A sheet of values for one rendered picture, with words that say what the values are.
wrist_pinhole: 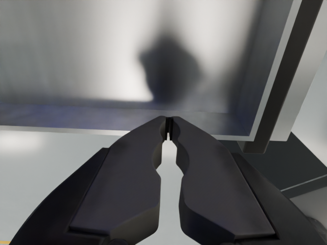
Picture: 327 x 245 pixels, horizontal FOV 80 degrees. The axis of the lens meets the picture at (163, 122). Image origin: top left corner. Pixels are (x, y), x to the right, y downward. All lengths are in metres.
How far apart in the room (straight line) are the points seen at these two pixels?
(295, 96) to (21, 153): 1.61
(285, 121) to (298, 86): 0.03
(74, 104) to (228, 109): 0.13
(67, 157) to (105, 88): 1.37
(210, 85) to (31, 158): 1.56
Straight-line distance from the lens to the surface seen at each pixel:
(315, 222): 0.51
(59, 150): 1.50
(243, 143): 0.17
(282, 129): 0.20
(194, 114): 0.16
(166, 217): 1.86
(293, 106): 0.19
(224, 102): 0.16
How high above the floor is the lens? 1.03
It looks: 59 degrees down
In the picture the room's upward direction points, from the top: 179 degrees counter-clockwise
